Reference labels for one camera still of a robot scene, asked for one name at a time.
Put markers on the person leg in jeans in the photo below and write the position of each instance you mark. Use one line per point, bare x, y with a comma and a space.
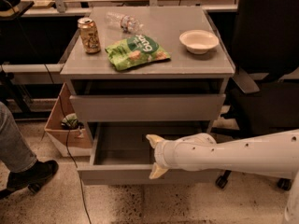
14, 151

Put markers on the gold soda can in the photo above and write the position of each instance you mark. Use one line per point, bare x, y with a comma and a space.
89, 35

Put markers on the cardboard box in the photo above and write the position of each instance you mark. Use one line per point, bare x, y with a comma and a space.
68, 142

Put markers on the black shoe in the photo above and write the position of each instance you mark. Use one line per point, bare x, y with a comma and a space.
33, 179

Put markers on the grey drawer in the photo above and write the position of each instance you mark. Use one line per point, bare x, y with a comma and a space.
122, 154
114, 100

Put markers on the black office chair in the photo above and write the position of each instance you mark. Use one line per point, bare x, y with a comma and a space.
262, 39

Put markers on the white paper bowl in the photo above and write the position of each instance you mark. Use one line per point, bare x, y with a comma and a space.
198, 41

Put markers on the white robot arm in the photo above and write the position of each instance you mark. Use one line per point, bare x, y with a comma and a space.
275, 154

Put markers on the green item in box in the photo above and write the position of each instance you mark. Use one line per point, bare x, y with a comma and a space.
71, 122

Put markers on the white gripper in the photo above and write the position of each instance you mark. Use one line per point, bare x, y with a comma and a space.
163, 153

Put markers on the grey top drawer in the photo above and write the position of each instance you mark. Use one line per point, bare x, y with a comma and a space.
114, 100

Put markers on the green chip bag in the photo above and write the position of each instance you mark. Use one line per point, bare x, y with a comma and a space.
134, 51

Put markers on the grey drawer cabinet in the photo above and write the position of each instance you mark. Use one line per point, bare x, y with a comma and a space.
164, 25

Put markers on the clear plastic water bottle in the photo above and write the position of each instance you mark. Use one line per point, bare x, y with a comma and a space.
126, 23

